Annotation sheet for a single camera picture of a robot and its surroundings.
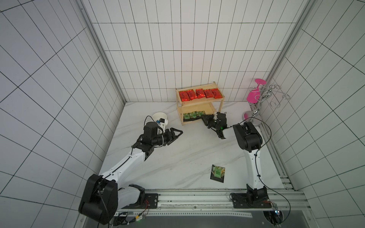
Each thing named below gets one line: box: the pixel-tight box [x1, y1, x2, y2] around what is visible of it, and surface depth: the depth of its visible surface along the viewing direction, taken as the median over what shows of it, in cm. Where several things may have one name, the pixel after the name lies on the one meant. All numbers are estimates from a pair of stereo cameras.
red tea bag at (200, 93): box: [195, 88, 206, 99], surface depth 97 cm
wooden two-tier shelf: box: [175, 81, 226, 126], surface depth 97 cm
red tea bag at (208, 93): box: [203, 89, 215, 99], surface depth 97 cm
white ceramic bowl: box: [152, 112, 168, 122], surface depth 106 cm
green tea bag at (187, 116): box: [182, 113, 191, 120], surface depth 109 cm
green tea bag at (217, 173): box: [210, 164, 226, 183], surface depth 84 cm
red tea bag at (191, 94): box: [186, 89, 198, 101], surface depth 94 cm
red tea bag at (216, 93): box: [211, 87, 223, 99], surface depth 97 cm
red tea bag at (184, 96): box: [178, 90, 191, 102], surface depth 94 cm
